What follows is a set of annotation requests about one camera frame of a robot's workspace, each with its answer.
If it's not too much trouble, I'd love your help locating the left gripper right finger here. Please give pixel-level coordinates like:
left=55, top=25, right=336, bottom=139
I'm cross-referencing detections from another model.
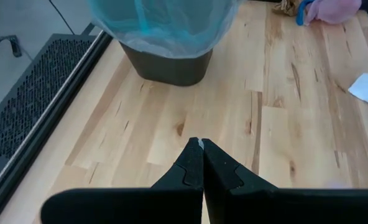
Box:
left=202, top=138, right=368, bottom=224

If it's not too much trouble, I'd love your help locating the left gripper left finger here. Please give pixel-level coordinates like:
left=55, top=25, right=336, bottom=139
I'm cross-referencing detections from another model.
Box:
left=40, top=136, right=205, bottom=224

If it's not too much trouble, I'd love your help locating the dark grey trash bin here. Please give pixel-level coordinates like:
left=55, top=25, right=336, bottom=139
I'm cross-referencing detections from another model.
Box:
left=120, top=42, right=214, bottom=88

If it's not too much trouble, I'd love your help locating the white paper scrap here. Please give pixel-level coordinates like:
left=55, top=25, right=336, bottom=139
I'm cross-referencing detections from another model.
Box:
left=347, top=72, right=368, bottom=105

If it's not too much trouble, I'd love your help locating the blue trash bag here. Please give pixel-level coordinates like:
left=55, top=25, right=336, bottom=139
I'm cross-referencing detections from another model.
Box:
left=86, top=0, right=242, bottom=60

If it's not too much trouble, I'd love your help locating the brown paper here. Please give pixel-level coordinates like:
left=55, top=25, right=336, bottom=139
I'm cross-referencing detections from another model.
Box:
left=271, top=0, right=301, bottom=17

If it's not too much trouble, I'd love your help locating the pink plastic bag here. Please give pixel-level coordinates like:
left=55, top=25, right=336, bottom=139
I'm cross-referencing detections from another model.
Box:
left=297, top=0, right=363, bottom=27

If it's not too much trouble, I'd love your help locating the black perforated floor panel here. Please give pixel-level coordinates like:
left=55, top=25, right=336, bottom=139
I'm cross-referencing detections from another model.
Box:
left=0, top=33, right=98, bottom=185

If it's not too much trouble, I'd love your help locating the black power strip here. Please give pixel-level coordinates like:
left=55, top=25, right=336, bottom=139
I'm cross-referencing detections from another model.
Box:
left=9, top=34, right=23, bottom=58

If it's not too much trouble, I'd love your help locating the black floor cable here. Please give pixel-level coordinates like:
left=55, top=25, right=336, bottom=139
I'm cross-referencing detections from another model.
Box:
left=48, top=0, right=76, bottom=35

